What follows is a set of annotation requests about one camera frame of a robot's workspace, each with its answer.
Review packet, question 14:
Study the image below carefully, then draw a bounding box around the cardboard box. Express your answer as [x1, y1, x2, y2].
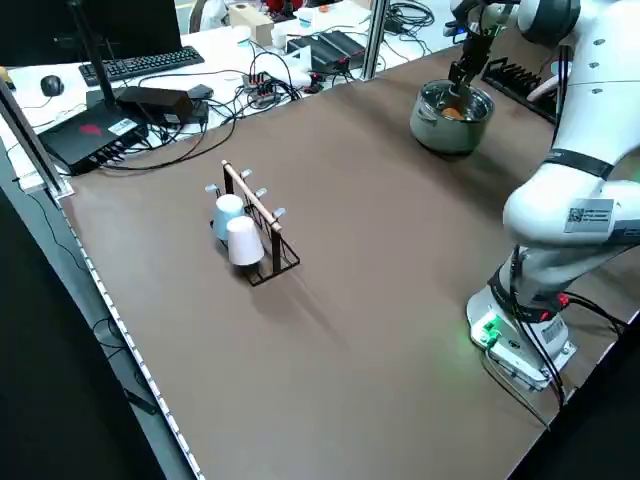
[227, 3, 276, 46]

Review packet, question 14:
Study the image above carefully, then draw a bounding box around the black computer box red logo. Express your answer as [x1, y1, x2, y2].
[37, 88, 151, 177]

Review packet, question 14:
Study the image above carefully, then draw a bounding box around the grey usb hub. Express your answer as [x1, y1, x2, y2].
[242, 71, 282, 107]

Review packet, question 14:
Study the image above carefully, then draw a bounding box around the black computer monitor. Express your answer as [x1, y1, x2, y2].
[0, 0, 182, 68]

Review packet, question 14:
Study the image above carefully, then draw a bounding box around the black wire cup rack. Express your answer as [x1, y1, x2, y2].
[203, 158, 302, 290]

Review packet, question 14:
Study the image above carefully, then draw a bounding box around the aluminium frame post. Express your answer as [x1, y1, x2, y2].
[362, 0, 390, 81]
[0, 77, 76, 199]

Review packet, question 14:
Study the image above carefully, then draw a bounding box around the pale pink cup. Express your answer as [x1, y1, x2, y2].
[225, 215, 265, 268]

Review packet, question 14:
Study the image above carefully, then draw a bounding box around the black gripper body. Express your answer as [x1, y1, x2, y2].
[462, 25, 496, 65]

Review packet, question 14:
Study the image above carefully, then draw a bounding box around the black stand pole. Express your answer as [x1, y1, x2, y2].
[67, 0, 121, 109]

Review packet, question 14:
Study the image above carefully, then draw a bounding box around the grey-green steel pot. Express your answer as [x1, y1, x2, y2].
[409, 78, 496, 155]

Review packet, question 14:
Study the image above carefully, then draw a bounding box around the black desk cable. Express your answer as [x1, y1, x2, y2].
[97, 107, 239, 174]

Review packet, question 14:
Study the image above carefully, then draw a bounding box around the black slotted dish rack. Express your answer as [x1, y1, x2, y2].
[482, 56, 560, 125]

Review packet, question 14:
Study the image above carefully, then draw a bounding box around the black keyboard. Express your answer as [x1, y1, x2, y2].
[78, 45, 206, 85]

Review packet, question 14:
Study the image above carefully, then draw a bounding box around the black power brick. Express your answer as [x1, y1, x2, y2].
[116, 85, 195, 123]

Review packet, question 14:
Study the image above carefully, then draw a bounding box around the white round plate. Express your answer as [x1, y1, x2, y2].
[530, 59, 574, 104]

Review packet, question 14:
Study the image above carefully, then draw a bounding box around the black base cable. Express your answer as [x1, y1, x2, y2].
[482, 292, 631, 434]

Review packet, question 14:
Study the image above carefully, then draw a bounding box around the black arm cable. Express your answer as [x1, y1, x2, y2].
[552, 43, 576, 151]

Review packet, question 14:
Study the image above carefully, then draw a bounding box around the black ribbed network device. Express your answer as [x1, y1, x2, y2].
[287, 29, 367, 72]

